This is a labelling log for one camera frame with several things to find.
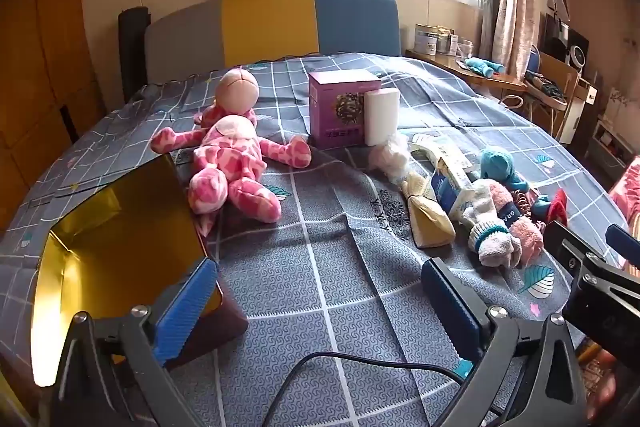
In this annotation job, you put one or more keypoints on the grey yellow blue headboard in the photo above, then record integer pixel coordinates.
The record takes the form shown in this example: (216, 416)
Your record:
(265, 27)

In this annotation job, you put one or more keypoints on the red fluffy sock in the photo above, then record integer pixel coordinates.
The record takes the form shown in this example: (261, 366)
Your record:
(557, 207)

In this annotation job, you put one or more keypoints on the teal soft toy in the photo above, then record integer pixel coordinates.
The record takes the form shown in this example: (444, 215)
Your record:
(482, 67)

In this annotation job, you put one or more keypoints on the maroon gold-lined storage box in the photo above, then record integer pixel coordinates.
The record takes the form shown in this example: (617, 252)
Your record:
(100, 232)

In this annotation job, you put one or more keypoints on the beige folded sock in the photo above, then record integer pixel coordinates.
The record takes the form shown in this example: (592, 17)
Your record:
(427, 217)

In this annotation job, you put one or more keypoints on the white pink fluffy ball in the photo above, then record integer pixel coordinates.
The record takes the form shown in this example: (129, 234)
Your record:
(392, 157)

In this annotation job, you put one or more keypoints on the white plastic wrapped packet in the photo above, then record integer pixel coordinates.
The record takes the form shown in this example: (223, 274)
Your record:
(440, 149)

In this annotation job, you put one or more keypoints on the pink giraffe plush toy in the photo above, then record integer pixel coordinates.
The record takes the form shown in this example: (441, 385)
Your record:
(230, 147)

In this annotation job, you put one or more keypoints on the purple cardboard box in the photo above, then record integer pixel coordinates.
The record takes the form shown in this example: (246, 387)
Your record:
(335, 107)

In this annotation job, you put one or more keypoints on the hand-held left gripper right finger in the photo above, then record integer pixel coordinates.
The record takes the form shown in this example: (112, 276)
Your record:
(450, 307)

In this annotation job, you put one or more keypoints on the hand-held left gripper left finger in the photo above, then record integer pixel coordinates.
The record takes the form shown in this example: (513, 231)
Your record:
(185, 307)

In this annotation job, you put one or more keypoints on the blue white tissue packet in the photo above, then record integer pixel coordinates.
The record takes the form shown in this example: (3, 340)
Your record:
(455, 192)

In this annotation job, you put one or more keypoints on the pink coil scrunchie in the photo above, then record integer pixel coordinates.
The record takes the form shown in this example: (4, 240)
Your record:
(522, 203)

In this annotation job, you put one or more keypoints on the white shelf unit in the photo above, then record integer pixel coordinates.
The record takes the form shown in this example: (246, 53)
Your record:
(610, 142)

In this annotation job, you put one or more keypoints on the white sock with teal band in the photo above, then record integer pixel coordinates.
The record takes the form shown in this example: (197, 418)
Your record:
(492, 242)

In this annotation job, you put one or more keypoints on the wooden wardrobe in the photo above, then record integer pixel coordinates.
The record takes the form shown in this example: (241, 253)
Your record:
(45, 82)

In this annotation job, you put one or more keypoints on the white round fan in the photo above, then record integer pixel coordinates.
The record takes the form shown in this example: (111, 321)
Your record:
(579, 49)

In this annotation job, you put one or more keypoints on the wooden desk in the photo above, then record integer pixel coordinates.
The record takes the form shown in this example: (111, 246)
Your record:
(450, 69)

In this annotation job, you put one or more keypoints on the blue teddy plush toy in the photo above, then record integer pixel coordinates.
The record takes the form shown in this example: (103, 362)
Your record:
(497, 167)

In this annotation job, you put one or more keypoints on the grey checked bedsheet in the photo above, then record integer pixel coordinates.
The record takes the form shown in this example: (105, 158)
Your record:
(325, 267)

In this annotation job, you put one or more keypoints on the white tin can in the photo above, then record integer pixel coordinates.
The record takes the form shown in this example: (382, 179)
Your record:
(426, 39)

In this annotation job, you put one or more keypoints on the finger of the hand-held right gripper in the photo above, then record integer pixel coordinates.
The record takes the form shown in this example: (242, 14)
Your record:
(557, 242)
(625, 242)

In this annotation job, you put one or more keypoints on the pink red blanket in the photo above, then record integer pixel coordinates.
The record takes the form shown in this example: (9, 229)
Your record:
(627, 192)

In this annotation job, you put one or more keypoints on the white paper roll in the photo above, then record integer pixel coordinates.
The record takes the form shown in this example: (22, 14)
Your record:
(381, 117)

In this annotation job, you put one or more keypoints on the person's right hand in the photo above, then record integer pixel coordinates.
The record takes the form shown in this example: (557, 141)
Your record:
(605, 387)

